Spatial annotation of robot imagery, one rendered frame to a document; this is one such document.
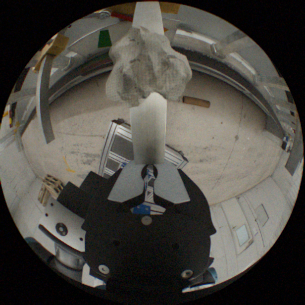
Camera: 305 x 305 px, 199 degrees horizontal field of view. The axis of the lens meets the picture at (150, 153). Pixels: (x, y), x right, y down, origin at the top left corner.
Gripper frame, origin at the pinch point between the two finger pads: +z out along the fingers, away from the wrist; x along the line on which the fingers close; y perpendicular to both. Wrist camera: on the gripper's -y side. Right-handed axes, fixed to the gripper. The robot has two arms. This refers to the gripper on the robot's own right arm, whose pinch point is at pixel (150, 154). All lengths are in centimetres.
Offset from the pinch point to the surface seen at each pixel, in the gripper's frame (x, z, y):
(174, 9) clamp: 4.1, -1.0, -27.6
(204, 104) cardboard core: 53, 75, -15
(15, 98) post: -53, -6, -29
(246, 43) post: 21.4, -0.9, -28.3
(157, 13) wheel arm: 1.0, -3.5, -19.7
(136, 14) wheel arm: -1.2, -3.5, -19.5
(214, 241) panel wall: 155, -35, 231
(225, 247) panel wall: 185, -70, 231
